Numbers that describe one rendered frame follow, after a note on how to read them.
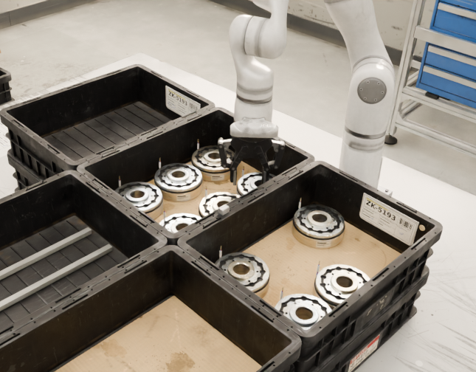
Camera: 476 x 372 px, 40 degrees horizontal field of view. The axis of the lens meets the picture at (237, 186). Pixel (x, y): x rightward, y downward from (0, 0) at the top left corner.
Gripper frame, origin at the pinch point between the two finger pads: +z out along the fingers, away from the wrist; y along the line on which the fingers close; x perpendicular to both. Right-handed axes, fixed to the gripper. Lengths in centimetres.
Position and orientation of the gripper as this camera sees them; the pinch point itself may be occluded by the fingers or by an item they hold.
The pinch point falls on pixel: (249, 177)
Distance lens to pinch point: 135.4
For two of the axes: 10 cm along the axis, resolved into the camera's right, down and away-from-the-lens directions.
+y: -10.0, -0.2, -0.3
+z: -0.4, 8.2, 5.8
